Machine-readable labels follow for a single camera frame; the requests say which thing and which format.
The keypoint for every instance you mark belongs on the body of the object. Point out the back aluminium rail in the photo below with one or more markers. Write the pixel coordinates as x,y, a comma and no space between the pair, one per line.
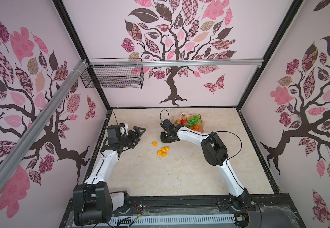
217,62

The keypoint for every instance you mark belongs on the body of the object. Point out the pale red strawberry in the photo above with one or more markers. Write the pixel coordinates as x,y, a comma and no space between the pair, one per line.
178,122

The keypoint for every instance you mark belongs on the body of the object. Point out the left aluminium rail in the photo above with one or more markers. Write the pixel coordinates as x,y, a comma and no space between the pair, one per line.
14,158

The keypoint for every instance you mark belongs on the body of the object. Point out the aluminium rail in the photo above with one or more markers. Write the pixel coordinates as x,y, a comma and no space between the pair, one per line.
14,158
217,62

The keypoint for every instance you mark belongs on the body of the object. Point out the pink leaf-shaped bowl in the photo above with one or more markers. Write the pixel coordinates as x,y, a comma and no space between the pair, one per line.
201,126

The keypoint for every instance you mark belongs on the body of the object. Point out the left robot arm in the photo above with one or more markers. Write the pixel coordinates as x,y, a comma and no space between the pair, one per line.
93,203

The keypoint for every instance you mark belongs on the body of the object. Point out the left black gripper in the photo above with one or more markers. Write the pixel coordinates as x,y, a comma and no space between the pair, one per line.
134,137

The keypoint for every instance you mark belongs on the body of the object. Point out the black base frame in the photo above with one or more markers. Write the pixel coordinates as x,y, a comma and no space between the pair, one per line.
271,211

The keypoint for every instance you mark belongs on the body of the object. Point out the green grape bunch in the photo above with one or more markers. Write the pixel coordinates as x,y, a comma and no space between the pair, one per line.
193,120

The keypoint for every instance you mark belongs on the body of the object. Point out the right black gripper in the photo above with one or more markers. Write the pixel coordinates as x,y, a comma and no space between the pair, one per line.
167,134

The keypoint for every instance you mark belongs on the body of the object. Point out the black wire basket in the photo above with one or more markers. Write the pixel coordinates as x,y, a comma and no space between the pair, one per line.
114,73

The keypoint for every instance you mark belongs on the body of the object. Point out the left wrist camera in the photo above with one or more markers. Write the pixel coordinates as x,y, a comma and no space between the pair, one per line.
123,129

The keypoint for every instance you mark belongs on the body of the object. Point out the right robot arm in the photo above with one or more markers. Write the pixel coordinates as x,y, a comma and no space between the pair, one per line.
215,154

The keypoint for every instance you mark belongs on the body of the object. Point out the white slotted cable duct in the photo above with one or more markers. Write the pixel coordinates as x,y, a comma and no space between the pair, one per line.
167,220

